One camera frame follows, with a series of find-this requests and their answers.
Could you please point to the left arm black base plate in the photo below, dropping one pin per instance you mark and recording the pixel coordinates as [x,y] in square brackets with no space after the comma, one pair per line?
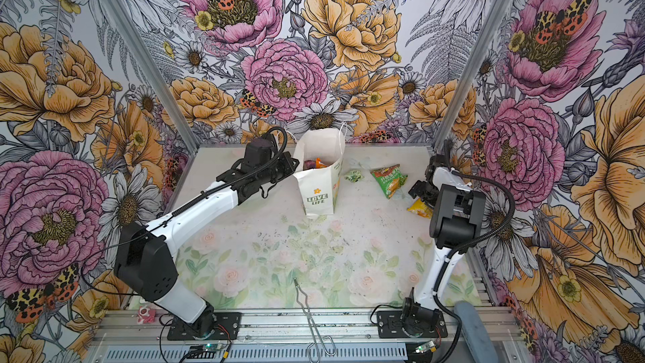
[210,326]

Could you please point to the small pink toy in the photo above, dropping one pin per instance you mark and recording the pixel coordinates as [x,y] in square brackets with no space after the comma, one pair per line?
[146,315]

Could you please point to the white paper bag Love Life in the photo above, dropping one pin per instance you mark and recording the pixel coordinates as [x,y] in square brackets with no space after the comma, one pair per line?
[319,188]

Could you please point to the yellow snack packet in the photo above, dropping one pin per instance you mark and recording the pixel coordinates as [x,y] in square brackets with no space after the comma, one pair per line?
[420,208]

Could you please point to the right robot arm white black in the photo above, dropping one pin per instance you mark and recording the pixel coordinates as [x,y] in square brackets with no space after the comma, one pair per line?
[457,218]

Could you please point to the purple snack packet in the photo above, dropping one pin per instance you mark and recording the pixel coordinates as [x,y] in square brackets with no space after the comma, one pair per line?
[309,165]

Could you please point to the green circuit board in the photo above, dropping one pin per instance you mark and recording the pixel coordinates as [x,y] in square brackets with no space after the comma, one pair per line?
[208,351]
[426,348]

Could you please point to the grey padded object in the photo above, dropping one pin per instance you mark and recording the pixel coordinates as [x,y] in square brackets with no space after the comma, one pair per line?
[475,334]

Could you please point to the orange snack packet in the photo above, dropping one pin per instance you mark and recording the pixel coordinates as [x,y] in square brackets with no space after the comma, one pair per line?
[320,164]

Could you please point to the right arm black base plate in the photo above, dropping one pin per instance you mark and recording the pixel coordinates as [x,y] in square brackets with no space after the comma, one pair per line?
[427,325]

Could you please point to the aluminium front rail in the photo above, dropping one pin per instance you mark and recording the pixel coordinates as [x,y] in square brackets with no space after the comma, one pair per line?
[265,335]

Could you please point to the left green circuit board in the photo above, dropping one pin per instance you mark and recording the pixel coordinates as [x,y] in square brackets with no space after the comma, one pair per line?
[208,351]

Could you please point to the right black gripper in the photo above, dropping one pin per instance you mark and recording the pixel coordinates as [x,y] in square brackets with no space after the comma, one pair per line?
[418,189]

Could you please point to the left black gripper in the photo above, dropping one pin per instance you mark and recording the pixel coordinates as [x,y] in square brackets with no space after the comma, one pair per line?
[287,160]

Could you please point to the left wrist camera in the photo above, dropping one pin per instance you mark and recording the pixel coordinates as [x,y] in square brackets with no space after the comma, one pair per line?
[257,153]

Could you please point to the right green circuit board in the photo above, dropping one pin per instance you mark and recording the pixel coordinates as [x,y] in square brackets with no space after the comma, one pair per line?
[426,348]

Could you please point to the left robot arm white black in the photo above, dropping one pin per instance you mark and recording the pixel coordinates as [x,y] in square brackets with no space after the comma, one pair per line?
[146,254]

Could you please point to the green snack packet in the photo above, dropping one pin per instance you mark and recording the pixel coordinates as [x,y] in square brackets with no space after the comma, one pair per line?
[390,179]

